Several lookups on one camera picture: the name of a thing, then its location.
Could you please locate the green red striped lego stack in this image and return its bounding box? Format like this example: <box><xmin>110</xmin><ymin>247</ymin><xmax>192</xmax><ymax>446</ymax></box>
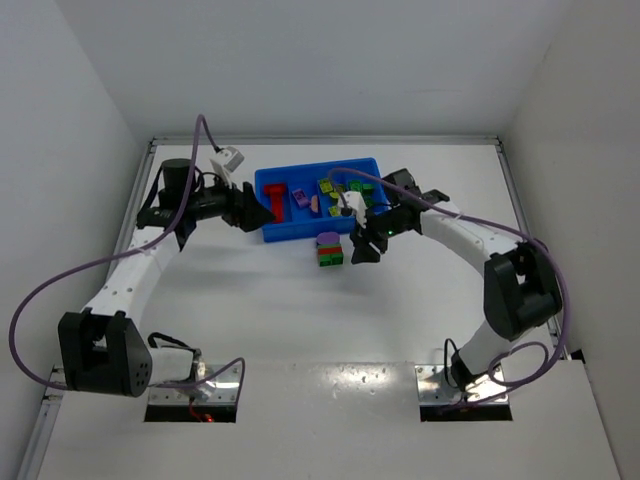
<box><xmin>316</xmin><ymin>243</ymin><xmax>344</xmax><ymax>267</ymax></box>

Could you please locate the purple round lego brick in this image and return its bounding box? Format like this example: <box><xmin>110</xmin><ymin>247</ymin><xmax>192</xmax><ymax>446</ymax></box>
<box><xmin>316</xmin><ymin>232</ymin><xmax>340</xmax><ymax>247</ymax></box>

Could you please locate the purple printed lego brick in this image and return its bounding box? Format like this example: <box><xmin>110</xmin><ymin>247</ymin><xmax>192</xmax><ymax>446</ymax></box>
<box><xmin>291</xmin><ymin>189</ymin><xmax>310</xmax><ymax>208</ymax></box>

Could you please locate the lime green small lego brick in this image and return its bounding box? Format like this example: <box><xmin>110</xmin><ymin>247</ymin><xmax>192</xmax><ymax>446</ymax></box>
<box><xmin>318</xmin><ymin>178</ymin><xmax>333</xmax><ymax>194</ymax></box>

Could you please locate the red curved lego brick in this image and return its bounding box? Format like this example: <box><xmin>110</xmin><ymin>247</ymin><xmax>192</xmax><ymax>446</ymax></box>
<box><xmin>264</xmin><ymin>183</ymin><xmax>287</xmax><ymax>197</ymax></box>

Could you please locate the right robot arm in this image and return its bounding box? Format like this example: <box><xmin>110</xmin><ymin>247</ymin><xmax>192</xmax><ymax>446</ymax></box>
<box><xmin>337</xmin><ymin>169</ymin><xmax>562</xmax><ymax>390</ymax></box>

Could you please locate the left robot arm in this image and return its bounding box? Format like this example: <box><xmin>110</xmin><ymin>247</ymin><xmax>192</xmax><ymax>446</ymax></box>
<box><xmin>58</xmin><ymin>147</ymin><xmax>275</xmax><ymax>397</ymax></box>

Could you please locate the blue divided plastic bin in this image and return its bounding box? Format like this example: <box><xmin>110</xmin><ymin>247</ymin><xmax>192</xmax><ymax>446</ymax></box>
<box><xmin>254</xmin><ymin>157</ymin><xmax>389</xmax><ymax>243</ymax></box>

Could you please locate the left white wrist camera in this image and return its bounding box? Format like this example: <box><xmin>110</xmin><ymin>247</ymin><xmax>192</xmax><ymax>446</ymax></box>
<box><xmin>209</xmin><ymin>147</ymin><xmax>245</xmax><ymax>187</ymax></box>

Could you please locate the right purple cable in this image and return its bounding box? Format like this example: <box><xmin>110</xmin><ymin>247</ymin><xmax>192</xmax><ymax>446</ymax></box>
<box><xmin>327</xmin><ymin>167</ymin><xmax>570</xmax><ymax>412</ymax></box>

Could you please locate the purple cable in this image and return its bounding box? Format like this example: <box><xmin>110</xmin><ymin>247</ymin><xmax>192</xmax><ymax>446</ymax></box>
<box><xmin>8</xmin><ymin>113</ymin><xmax>246</xmax><ymax>396</ymax></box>
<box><xmin>327</xmin><ymin>167</ymin><xmax>570</xmax><ymax>412</ymax></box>

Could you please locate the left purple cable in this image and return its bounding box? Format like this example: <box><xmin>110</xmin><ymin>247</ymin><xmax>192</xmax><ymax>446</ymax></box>
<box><xmin>8</xmin><ymin>113</ymin><xmax>246</xmax><ymax>396</ymax></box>

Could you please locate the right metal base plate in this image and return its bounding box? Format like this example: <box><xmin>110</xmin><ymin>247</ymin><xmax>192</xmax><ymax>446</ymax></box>
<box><xmin>415</xmin><ymin>364</ymin><xmax>509</xmax><ymax>407</ymax></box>

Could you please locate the metal base plate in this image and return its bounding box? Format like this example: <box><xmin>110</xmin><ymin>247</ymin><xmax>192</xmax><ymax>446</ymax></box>
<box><xmin>147</xmin><ymin>362</ymin><xmax>243</xmax><ymax>407</ymax></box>
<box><xmin>415</xmin><ymin>364</ymin><xmax>509</xmax><ymax>407</ymax></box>

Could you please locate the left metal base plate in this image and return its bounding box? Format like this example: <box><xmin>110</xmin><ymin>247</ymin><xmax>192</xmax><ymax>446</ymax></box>
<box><xmin>147</xmin><ymin>362</ymin><xmax>243</xmax><ymax>407</ymax></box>

